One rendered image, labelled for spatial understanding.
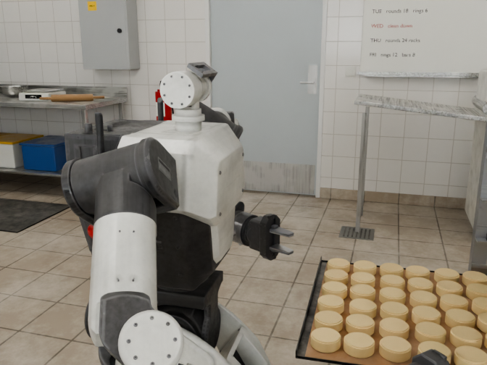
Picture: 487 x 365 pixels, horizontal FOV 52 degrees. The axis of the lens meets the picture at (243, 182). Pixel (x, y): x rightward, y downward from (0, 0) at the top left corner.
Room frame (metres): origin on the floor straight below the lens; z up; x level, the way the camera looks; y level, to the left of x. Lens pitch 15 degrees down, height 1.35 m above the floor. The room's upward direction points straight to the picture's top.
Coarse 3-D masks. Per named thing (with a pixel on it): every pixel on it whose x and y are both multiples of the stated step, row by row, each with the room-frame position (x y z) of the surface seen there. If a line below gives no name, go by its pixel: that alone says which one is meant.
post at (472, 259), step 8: (480, 168) 1.06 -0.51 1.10; (480, 176) 1.05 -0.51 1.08; (480, 184) 1.04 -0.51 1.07; (480, 200) 1.03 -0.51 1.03; (480, 208) 1.03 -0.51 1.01; (480, 216) 1.03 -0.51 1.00; (480, 224) 1.03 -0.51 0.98; (472, 240) 1.05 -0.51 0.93; (472, 248) 1.04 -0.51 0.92; (480, 248) 1.03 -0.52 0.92; (472, 256) 1.04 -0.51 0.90; (480, 256) 1.03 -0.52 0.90
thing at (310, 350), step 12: (324, 276) 1.02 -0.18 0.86; (348, 276) 1.02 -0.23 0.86; (432, 276) 1.02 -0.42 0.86; (348, 288) 0.96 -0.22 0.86; (348, 300) 0.91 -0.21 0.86; (408, 300) 0.91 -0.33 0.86; (468, 300) 0.91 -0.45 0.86; (348, 312) 0.86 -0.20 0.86; (408, 312) 0.86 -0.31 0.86; (444, 312) 0.86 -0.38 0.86; (312, 324) 0.81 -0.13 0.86; (444, 324) 0.81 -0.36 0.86; (372, 336) 0.78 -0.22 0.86; (312, 348) 0.74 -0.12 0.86; (480, 348) 0.74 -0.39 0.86; (336, 360) 0.71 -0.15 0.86; (348, 360) 0.71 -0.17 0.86; (360, 360) 0.71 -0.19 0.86; (372, 360) 0.71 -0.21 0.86; (384, 360) 0.71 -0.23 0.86; (408, 360) 0.71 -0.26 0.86
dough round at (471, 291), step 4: (472, 284) 0.94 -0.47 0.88; (476, 284) 0.94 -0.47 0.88; (480, 284) 0.94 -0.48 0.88; (468, 288) 0.92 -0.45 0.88; (472, 288) 0.92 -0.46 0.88; (476, 288) 0.92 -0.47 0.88; (480, 288) 0.92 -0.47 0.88; (484, 288) 0.92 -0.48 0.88; (468, 292) 0.91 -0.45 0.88; (472, 292) 0.91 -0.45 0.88; (476, 292) 0.90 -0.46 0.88; (480, 292) 0.90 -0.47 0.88; (484, 292) 0.90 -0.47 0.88; (468, 296) 0.91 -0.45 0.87; (472, 296) 0.90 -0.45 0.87; (476, 296) 0.90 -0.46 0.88; (480, 296) 0.89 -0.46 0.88; (484, 296) 0.89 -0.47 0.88; (472, 300) 0.91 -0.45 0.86
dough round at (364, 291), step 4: (356, 284) 0.94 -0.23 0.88; (360, 284) 0.94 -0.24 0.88; (364, 284) 0.94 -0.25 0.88; (352, 288) 0.92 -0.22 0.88; (356, 288) 0.92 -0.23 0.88; (360, 288) 0.92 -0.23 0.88; (364, 288) 0.92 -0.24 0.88; (368, 288) 0.92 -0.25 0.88; (372, 288) 0.92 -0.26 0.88; (352, 292) 0.91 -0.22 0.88; (356, 292) 0.90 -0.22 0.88; (360, 292) 0.90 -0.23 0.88; (364, 292) 0.90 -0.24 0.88; (368, 292) 0.90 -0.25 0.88; (372, 292) 0.90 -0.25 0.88; (352, 296) 0.91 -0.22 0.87; (356, 296) 0.90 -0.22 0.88; (360, 296) 0.89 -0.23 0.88; (364, 296) 0.89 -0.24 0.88; (368, 296) 0.89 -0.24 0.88; (372, 296) 0.90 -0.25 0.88; (372, 300) 0.90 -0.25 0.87
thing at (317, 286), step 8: (320, 264) 1.08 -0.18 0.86; (320, 272) 1.04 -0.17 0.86; (320, 280) 1.00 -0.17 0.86; (312, 288) 0.93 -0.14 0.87; (320, 288) 0.96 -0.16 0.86; (312, 296) 0.92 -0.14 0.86; (312, 304) 0.89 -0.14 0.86; (312, 312) 0.86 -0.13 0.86; (304, 320) 0.81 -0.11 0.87; (312, 320) 0.83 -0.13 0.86; (304, 328) 0.80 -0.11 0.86; (304, 336) 0.78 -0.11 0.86; (304, 344) 0.75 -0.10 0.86; (296, 352) 0.72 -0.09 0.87; (304, 352) 0.73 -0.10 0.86; (312, 360) 0.71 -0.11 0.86; (320, 360) 0.71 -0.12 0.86; (328, 360) 0.70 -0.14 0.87
